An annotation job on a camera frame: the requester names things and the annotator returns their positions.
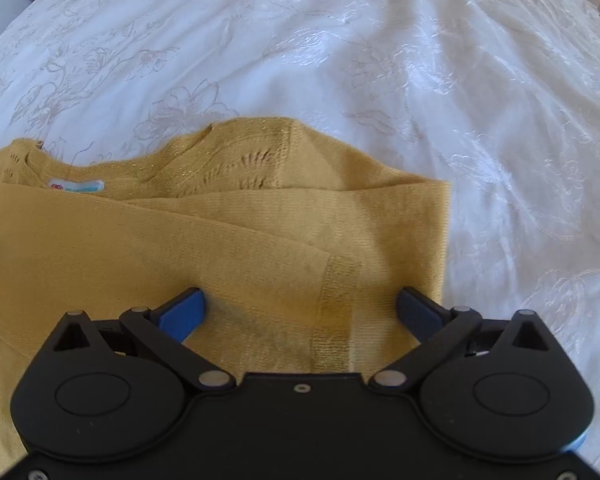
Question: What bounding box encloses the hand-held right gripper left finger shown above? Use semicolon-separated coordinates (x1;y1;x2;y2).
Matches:
53;287;234;394

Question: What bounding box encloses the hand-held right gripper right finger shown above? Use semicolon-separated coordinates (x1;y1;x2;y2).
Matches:
369;287;552;393

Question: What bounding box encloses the yellow knit sweater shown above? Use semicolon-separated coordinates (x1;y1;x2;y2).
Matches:
0;116;452;466

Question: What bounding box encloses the white embroidered bedspread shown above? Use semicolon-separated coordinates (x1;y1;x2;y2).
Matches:
0;0;600;480

